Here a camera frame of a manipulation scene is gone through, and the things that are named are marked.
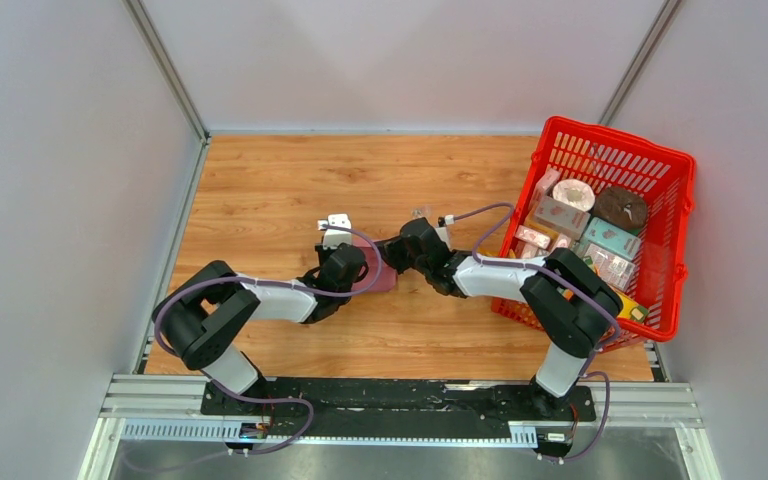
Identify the small clear plastic bag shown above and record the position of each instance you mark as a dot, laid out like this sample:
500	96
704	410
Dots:
420	212

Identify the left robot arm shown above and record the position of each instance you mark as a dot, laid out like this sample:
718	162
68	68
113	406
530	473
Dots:
201	319

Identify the pink white roll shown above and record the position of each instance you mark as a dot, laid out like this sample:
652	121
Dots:
574	193

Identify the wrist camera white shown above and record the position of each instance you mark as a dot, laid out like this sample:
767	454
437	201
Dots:
443	228
336	230

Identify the teal snack box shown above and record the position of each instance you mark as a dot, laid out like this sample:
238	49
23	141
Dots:
611	238

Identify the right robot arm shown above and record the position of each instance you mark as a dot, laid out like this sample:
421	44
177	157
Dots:
573	305

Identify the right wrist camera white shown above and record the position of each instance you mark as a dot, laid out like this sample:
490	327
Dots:
443	228

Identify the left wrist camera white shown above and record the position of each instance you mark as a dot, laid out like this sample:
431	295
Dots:
336	230

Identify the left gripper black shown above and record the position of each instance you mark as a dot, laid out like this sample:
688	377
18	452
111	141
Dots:
323	253

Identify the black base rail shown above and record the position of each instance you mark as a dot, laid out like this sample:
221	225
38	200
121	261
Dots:
392	412

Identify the pink paper box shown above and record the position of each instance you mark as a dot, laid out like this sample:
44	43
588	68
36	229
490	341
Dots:
381	278

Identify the pink grey snack box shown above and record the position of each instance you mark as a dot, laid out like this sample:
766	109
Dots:
561	217

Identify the brown chocolate donut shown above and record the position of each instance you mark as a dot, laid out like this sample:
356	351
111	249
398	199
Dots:
621	207

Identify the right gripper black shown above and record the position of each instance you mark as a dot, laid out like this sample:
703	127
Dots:
391	250

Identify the red plastic basket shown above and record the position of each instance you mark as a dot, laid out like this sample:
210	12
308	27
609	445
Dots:
664	177

